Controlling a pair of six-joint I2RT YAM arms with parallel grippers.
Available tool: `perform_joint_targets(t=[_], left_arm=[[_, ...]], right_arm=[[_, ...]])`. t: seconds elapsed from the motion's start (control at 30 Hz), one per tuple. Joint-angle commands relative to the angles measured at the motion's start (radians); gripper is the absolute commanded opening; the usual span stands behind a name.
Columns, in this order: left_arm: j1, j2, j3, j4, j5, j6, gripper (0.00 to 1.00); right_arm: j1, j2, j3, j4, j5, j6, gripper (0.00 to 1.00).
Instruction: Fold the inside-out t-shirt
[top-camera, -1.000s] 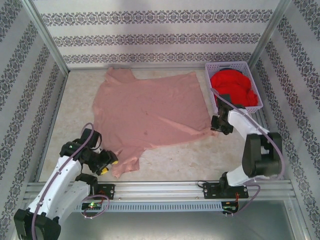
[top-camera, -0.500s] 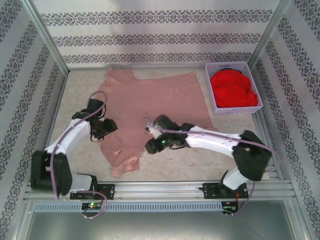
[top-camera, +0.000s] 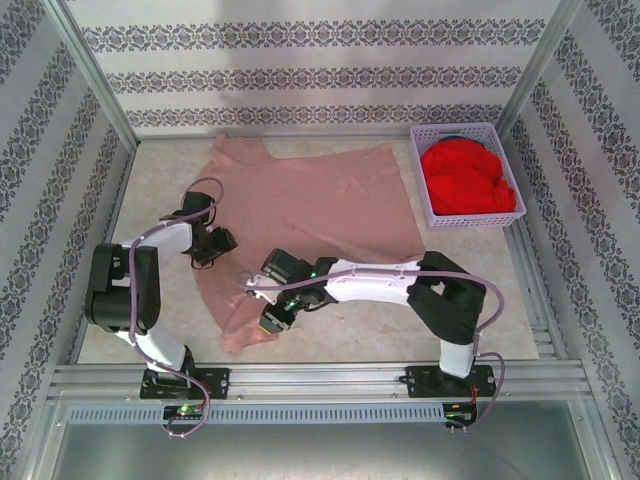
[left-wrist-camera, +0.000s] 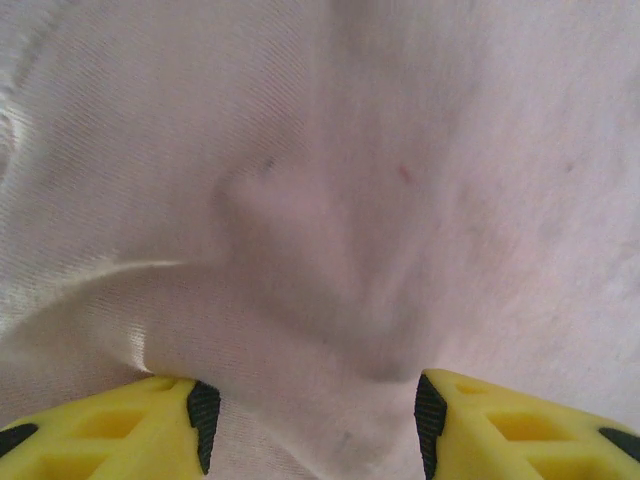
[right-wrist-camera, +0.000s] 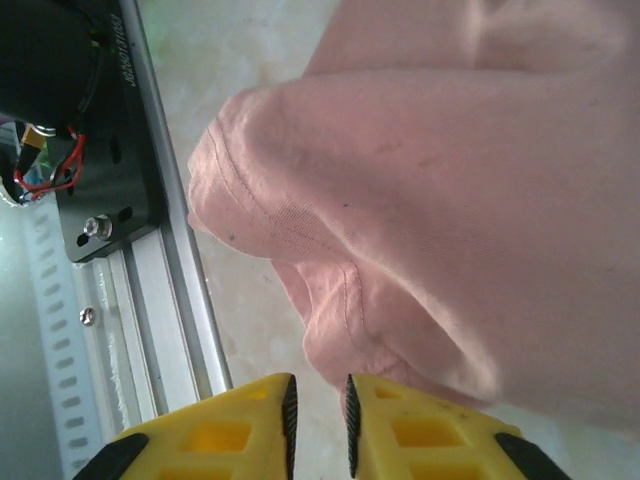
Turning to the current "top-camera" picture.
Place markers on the pink t-shirt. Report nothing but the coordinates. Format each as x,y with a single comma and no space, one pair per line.
325,200

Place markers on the lavender plastic basket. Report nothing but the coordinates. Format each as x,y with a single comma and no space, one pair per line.
467,223

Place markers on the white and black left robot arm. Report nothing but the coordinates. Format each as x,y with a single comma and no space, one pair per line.
120,290

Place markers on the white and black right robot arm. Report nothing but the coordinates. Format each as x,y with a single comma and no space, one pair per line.
450,300

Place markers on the left circuit board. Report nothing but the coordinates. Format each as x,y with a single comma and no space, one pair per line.
185,411

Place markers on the circuit board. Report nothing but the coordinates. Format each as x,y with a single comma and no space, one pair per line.
457,415
185,411

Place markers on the grey sheet metal tray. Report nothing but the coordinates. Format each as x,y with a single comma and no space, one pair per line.
320,455

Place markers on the red garment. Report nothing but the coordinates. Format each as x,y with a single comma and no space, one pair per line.
465,175

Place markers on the right circuit board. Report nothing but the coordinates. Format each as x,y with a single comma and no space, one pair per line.
457,415

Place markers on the dark blue garment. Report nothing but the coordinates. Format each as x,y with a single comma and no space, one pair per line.
452,136

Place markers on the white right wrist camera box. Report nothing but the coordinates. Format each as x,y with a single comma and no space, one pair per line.
256,286

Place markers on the aluminium mounting rail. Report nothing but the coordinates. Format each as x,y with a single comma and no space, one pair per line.
320,377

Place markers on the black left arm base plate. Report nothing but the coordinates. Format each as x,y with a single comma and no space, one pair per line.
217,382

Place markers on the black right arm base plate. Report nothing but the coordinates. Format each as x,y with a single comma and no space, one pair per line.
420,382

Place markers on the aluminium frame post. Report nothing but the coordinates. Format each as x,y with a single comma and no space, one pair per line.
533,75
97,75

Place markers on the aluminium side rail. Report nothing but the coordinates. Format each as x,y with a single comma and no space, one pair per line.
542,340

